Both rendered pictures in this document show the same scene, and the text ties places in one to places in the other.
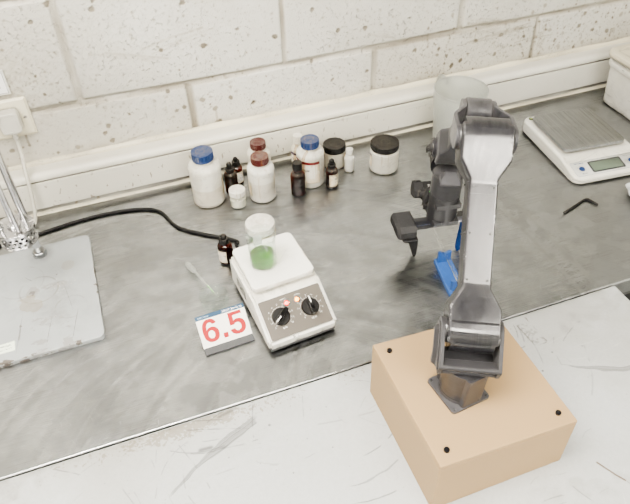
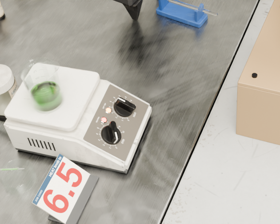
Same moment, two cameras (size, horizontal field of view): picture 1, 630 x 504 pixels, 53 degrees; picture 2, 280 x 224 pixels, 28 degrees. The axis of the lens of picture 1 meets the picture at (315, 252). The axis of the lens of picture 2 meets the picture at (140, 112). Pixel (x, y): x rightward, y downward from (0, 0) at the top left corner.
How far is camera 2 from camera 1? 0.52 m
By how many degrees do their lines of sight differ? 29
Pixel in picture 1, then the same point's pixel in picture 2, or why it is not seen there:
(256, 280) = (62, 119)
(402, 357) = (268, 73)
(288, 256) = (63, 80)
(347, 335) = (166, 111)
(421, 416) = not seen: outside the picture
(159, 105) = not seen: outside the picture
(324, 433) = (247, 192)
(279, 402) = (184, 203)
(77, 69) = not seen: outside the picture
